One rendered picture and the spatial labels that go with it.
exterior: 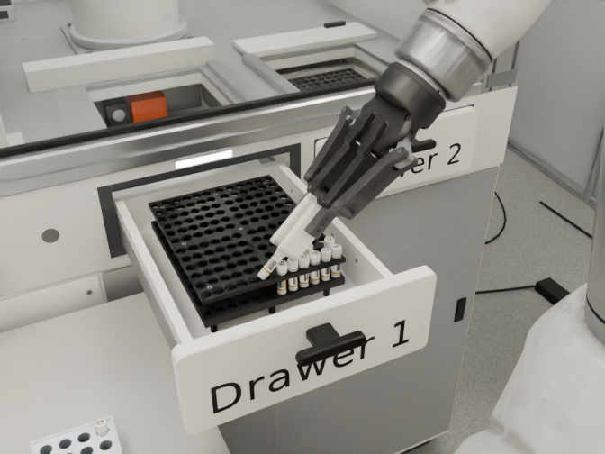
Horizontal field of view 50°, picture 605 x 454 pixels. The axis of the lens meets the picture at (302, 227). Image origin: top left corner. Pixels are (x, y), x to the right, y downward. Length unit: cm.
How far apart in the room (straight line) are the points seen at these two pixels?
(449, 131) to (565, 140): 179
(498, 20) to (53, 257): 62
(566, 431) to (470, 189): 91
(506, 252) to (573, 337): 208
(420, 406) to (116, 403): 87
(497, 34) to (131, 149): 46
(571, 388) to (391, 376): 109
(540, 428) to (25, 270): 73
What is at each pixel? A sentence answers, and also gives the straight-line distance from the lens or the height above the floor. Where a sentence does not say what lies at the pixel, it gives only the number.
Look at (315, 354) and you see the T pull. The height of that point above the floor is 91.
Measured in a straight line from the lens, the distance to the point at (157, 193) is 93.
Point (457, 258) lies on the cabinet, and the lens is 129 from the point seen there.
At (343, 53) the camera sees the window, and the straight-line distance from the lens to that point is 96.
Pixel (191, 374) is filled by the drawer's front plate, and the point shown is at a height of 90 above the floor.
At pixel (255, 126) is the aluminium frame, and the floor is 97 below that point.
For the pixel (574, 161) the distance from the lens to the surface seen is 283.
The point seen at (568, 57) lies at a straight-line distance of 280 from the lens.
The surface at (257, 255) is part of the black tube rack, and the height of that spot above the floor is 90.
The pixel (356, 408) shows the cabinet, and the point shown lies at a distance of 141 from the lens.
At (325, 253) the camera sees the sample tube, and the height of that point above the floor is 91.
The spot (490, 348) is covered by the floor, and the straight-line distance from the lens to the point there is 202.
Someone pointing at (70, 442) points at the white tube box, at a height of 79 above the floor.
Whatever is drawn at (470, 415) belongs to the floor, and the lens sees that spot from 182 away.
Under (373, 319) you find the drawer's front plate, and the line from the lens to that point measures 70.
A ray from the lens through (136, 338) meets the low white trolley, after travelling 89.
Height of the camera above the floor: 136
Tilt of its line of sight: 34 degrees down
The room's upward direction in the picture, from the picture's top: straight up
